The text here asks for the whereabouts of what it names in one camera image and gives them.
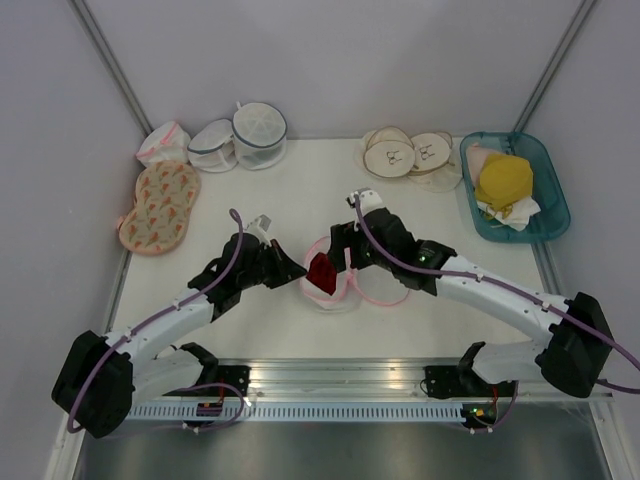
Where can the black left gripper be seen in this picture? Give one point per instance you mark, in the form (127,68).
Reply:
(285,267)

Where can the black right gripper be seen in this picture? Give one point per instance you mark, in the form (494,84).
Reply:
(344,235)

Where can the white pink-zip mesh laundry bag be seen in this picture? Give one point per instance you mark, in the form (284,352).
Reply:
(372,285)

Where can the yellow red bra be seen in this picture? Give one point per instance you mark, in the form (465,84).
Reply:
(503,183)

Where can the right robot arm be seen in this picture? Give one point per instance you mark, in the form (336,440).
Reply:
(568,340)

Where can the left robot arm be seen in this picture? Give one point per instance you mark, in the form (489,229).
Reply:
(203,301)

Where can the beige round laundry bag front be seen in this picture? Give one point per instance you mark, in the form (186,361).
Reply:
(386,153)

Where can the beige round laundry bag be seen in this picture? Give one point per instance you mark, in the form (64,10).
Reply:
(436,168)
(386,153)

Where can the beige round laundry bag rear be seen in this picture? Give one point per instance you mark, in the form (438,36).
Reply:
(436,168)

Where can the floral beige bra pouch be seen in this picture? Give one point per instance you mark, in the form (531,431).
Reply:
(164,196)

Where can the white blue-trim tall laundry bag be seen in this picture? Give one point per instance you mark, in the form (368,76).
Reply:
(259,135)

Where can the white blue-trim flat laundry bag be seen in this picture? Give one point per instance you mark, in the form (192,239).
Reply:
(212,149)

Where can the pink bra in basket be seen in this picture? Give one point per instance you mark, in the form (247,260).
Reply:
(476,156)

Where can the white pink-trim corner laundry bag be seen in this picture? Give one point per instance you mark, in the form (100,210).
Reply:
(168,142)

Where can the white bra in basket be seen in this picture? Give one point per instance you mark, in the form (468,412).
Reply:
(515,216)

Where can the teal plastic basket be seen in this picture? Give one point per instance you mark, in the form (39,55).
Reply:
(554,217)

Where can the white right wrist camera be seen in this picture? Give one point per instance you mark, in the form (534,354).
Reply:
(368,199)

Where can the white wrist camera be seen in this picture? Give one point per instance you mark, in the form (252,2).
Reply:
(368,199)
(259,226)

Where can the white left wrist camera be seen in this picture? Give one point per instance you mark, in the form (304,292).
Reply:
(259,226)

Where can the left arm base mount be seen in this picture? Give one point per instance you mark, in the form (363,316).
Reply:
(236,376)

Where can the aluminium mounting rail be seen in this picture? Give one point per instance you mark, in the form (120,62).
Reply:
(320,380)

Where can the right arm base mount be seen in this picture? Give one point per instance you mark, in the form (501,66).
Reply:
(446,381)

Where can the white slotted cable duct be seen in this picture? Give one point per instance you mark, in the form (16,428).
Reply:
(191,411)

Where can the right aluminium frame post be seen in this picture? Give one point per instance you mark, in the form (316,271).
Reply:
(568,39)

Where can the aluminium frame post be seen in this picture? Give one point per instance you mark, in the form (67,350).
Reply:
(568,39)
(102,47)

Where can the left aluminium frame post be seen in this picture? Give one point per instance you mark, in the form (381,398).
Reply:
(102,47)

